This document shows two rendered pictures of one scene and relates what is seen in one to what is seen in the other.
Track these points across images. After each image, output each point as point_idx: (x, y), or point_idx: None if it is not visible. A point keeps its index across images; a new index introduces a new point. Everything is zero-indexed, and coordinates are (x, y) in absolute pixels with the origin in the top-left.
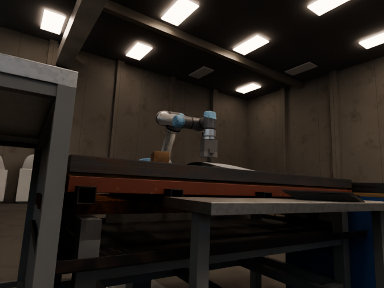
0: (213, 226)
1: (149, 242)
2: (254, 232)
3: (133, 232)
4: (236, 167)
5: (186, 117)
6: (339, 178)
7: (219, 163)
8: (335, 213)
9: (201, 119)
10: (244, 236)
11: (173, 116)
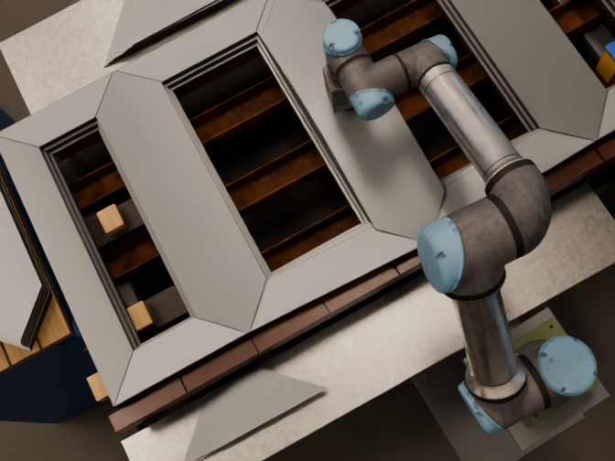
0: (331, 209)
1: (450, 37)
2: (259, 155)
3: (490, 108)
4: (289, 60)
5: (414, 45)
6: (41, 109)
7: (321, 95)
8: (70, 158)
9: (367, 52)
10: (290, 111)
11: (458, 74)
